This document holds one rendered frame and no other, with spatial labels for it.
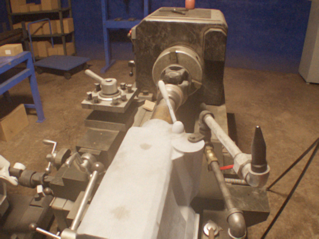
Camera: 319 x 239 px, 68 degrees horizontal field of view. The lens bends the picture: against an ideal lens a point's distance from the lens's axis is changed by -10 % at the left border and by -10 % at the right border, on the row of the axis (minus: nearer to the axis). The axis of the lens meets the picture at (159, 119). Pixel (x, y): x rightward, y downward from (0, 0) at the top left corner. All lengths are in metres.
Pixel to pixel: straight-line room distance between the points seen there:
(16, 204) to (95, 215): 1.58
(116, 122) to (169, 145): 0.34
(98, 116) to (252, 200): 0.64
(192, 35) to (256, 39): 3.51
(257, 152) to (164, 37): 1.14
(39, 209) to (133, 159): 1.38
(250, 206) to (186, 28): 0.95
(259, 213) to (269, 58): 4.27
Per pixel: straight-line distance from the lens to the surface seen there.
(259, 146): 0.41
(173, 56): 1.26
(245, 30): 4.84
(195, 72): 1.29
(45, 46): 5.41
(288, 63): 5.16
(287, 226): 2.12
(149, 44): 1.50
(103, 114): 1.01
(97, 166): 0.72
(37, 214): 1.91
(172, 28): 1.46
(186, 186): 0.71
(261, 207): 0.95
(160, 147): 0.66
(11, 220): 1.99
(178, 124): 0.71
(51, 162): 1.15
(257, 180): 0.44
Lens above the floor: 1.56
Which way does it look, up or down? 30 degrees down
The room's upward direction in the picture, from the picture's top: straight up
